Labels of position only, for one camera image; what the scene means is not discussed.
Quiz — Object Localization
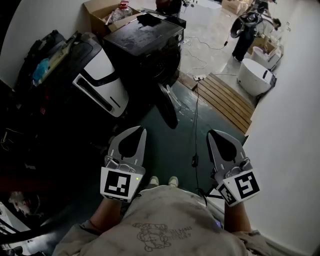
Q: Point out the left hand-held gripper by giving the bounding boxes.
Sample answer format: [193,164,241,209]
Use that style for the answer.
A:
[99,126,148,203]

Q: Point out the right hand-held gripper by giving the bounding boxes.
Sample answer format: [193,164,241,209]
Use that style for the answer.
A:
[206,129,261,208]

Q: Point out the black washing machine door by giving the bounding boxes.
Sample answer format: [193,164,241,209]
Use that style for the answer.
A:
[156,83,181,130]

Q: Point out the person's right forearm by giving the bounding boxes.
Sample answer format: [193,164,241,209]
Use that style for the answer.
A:
[223,201,252,234]

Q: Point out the person's left forearm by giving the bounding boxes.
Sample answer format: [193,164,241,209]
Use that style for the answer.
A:
[88,196,124,236]

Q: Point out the black washing machine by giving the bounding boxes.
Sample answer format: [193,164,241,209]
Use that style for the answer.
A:
[102,17,185,101]

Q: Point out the wooden slat platform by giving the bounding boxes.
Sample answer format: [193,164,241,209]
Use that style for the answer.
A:
[192,72,256,135]

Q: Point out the white black upright appliance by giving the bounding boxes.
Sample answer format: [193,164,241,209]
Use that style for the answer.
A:
[71,31,130,118]

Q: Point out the person's beige printed shirt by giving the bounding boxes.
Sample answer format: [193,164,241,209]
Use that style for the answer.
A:
[51,184,283,256]

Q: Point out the brown wooden board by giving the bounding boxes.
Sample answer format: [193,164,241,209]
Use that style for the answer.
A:
[177,71,199,91]

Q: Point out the white cylindrical appliance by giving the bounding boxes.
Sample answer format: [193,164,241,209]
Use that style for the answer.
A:
[236,57,278,98]

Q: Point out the blue plastic bag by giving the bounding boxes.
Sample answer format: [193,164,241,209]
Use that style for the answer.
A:
[31,57,51,81]

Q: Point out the black cloth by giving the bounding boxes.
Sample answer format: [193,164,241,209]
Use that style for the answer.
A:
[136,12,162,27]

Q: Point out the metal tube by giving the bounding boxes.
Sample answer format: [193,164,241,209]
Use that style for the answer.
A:
[104,10,115,26]

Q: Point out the black luggage bag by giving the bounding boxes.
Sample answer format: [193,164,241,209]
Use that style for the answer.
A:
[16,29,70,89]

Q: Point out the black cart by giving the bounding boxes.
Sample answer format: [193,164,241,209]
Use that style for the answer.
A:
[139,8,187,29]

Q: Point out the open cardboard box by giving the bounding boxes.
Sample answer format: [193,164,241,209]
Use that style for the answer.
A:
[83,0,142,38]

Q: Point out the clear plastic bottle red cap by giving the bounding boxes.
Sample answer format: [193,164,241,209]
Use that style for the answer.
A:
[111,0,134,23]

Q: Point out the stack of cardboard boxes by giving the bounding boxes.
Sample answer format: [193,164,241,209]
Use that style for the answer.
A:
[221,0,251,15]

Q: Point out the black cable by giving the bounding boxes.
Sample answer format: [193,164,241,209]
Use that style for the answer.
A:
[190,81,209,203]

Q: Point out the white cable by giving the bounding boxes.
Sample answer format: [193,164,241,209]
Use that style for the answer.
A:
[183,36,209,76]

